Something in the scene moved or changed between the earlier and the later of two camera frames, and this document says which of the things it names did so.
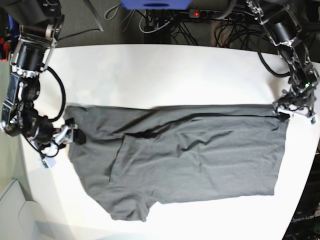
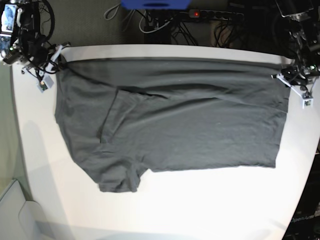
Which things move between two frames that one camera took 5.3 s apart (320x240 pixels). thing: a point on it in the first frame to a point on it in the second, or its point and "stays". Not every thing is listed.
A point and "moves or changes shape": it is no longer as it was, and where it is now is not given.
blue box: (155, 4) stays
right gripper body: (288, 110) to (297, 79)
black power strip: (215, 14) stays
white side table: (20, 219) stays
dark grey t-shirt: (137, 156) moves or changes shape
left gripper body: (63, 135) to (52, 62)
